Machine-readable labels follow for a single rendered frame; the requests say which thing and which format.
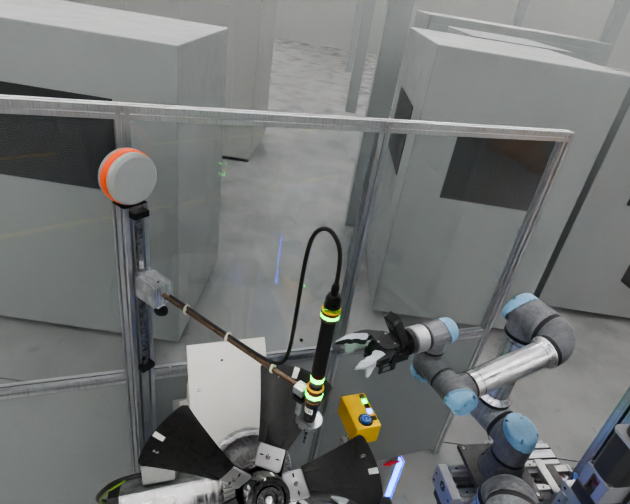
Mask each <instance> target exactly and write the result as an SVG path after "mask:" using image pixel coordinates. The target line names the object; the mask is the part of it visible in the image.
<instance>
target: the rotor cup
mask: <svg viewBox="0 0 630 504"><path fill-rule="evenodd" d="M243 470H245V471H247V472H249V473H251V474H253V476H252V477H251V479H249V480H248V481H247V482H246V483H245V484H243V485H242V486H241V487H240V488H238V489H235V488H234V493H235V498H236V500H237V502H238V504H267V503H266V502H265V499H266V497H267V496H272V498H273V502H272V503H271V504H290V491H289V488H288V486H287V484H286V483H285V481H284V480H283V479H282V477H281V473H276V472H273V471H270V470H268V469H265V468H262V467H260V466H257V465H256V464H255V461H252V462H250V463H248V464H247V465H246V466H245V467H243ZM270 472H272V473H273V474H274V475H275V476H272V475H271V473H270ZM248 485H249V487H250V488H251V489H250V490H248V488H247V486H248Z"/></svg>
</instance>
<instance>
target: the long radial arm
mask: <svg viewBox="0 0 630 504"><path fill-rule="evenodd" d="M223 488H224V485H223V482H221V481H220V480H218V481H215V480H211V479H208V478H204V477H200V476H196V475H192V474H187V473H183V472H180V473H178V477H175V479H174V480H171V481H166V482H161V483H156V484H152V485H147V486H144V485H142V483H141V480H139V481H134V482H129V483H124V484H121V487H120V493H119V504H215V503H219V502H222V501H224V500H225V497H226V496H225V495H223V494H224V490H223Z"/></svg>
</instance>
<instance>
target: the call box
mask: <svg viewBox="0 0 630 504"><path fill-rule="evenodd" d="M361 394H363V395H364V396H365V394H364V393H361ZM359 395H360V394H355V395H348V396H342V397H341V401H340V405H339V409H338V414H339V416H340V418H341V420H342V423H343V425H344V427H345V429H346V432H347V434H348V436H349V438H350V440H351V439H352V438H354V437H356V436H357V435H362V436H363V437H364V438H365V440H366V441H367V443H368V442H373V441H376V440H377V437H378V434H379V431H380V428H381V424H380V422H379V420H378V418H377V420H373V419H372V418H371V419H372V421H371V423H370V424H364V423H362V422H361V420H360V418H361V415H363V414H368V412H367V409H370V408H371V410H372V413H369V416H370V417H371V416H373V415H376V414H375V413H374V411H373V409H372V407H371V405H370V403H369V401H368V399H367V397H366V396H365V398H363V399H366V400H367V403H364V404H369V406H370V408H365V406H364V404H363V402H362V399H360V397H359Z"/></svg>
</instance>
